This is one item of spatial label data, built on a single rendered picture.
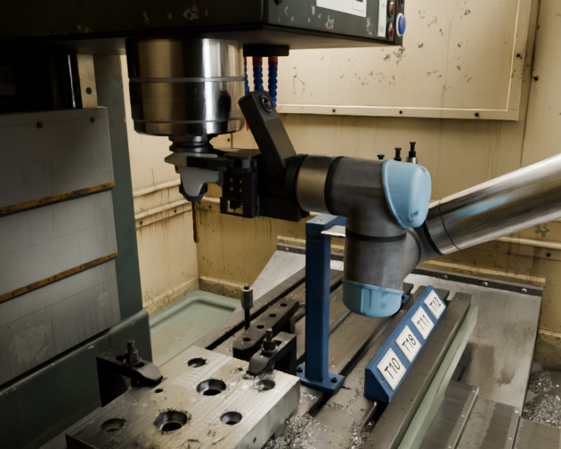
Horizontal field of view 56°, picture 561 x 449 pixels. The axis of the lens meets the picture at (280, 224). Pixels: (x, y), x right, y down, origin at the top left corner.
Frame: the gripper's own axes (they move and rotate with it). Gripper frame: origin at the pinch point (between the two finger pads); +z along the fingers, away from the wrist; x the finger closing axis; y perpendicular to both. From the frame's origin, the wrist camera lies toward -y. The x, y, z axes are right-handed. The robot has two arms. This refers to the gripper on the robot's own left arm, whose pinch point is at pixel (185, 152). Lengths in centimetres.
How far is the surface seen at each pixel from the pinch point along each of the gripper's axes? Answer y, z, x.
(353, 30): -16.8, -21.3, 10.5
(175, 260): 61, 81, 87
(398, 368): 44, -26, 30
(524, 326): 57, -44, 89
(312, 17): -17.5, -21.3, -2.2
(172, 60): -12.8, -4.6, -7.1
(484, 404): 65, -39, 59
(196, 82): -10.1, -6.8, -5.4
